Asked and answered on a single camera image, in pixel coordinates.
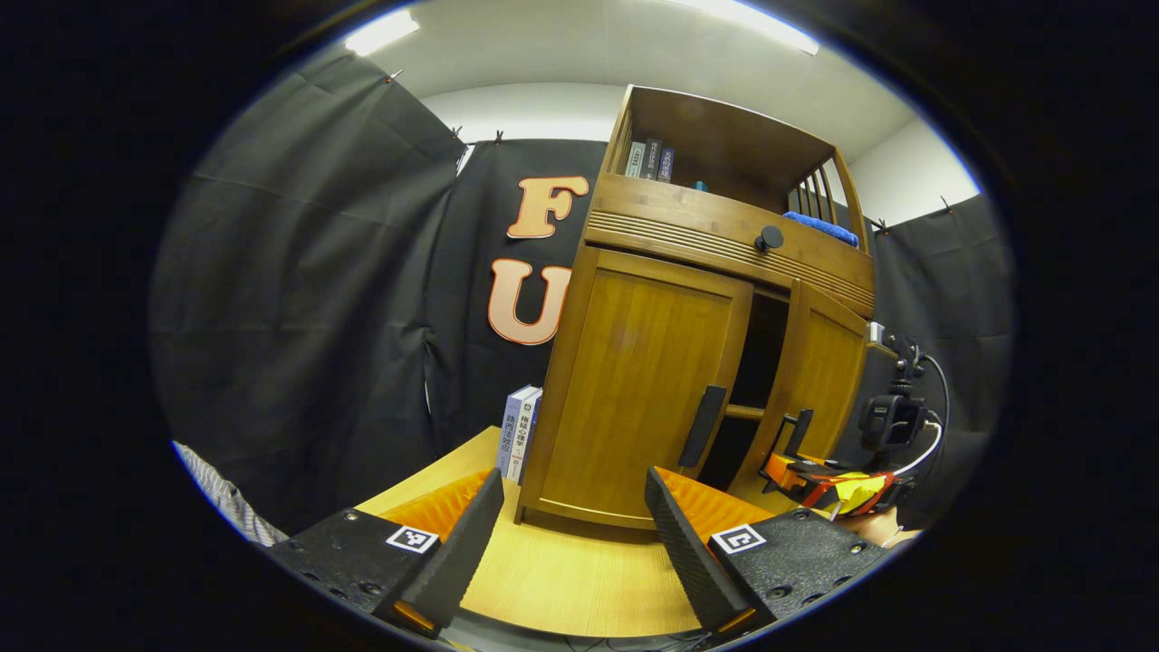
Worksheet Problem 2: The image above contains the wooden double-door shoe cabinet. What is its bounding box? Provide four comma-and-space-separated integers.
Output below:
514, 84, 877, 531

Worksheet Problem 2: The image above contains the blue towel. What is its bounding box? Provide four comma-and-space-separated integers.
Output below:
783, 211, 859, 248

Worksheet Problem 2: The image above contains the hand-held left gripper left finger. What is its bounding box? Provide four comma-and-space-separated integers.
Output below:
265, 466, 505, 639

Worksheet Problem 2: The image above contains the wooden drawer with black knob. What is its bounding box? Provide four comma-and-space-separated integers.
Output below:
584, 172, 876, 318

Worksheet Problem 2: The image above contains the black backdrop cloth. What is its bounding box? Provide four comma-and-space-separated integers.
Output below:
148, 45, 1015, 535

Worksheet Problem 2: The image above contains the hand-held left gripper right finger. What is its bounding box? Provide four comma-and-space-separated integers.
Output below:
641, 466, 893, 639

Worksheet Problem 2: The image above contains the striped grey clothing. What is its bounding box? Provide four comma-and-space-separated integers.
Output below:
172, 441, 286, 547

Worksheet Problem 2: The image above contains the white spine book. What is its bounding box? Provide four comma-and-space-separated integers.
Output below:
509, 388, 544, 485

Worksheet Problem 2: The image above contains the light blue spine book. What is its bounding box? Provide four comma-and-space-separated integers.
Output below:
496, 385, 535, 481

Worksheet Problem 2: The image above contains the white cable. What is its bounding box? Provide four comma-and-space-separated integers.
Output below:
892, 412, 947, 478

